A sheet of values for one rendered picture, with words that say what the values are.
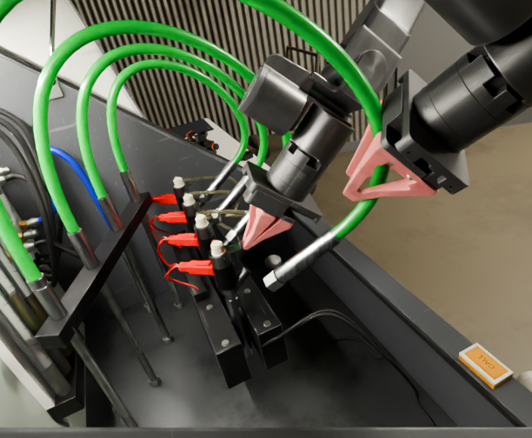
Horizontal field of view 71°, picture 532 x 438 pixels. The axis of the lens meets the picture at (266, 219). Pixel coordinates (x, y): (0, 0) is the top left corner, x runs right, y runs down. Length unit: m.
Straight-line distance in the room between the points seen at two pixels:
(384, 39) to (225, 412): 0.57
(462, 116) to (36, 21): 0.64
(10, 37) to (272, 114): 0.48
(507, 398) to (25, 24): 0.84
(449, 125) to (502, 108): 0.03
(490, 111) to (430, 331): 0.35
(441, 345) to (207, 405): 0.37
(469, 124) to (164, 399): 0.61
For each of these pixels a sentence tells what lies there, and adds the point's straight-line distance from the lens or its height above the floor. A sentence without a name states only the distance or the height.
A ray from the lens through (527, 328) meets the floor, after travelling 1.96.
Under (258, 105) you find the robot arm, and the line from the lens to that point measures 0.41.
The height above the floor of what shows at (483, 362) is 0.96.
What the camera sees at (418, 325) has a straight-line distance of 0.58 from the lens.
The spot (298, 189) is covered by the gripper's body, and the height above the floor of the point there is 1.18.
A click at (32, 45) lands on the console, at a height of 1.36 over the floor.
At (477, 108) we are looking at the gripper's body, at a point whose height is 1.29.
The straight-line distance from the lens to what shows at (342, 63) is 0.31.
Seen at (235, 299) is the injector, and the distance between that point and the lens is 0.54.
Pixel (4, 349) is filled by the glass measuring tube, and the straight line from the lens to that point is 0.55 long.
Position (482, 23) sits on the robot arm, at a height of 1.35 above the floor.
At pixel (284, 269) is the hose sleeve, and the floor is 1.13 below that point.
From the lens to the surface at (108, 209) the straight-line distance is 0.60.
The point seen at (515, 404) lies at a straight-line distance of 0.54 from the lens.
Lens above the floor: 1.39
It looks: 32 degrees down
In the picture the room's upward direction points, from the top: 11 degrees counter-clockwise
